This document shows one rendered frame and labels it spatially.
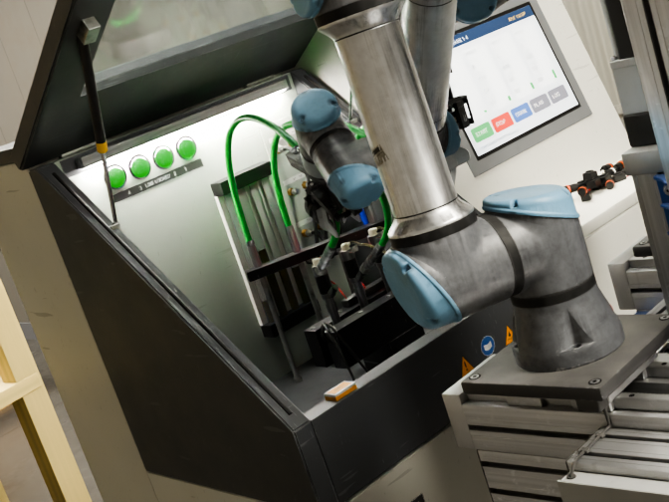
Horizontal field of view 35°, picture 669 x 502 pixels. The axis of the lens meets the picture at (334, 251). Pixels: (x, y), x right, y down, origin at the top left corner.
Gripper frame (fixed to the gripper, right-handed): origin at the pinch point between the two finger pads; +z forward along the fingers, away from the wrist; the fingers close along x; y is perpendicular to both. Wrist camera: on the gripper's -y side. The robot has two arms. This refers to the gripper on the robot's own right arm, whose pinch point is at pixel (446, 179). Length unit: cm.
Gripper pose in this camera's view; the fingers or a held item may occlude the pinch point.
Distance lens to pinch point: 194.3
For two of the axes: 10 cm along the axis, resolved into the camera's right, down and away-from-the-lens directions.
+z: 3.1, 9.2, 2.2
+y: 6.4, -0.3, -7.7
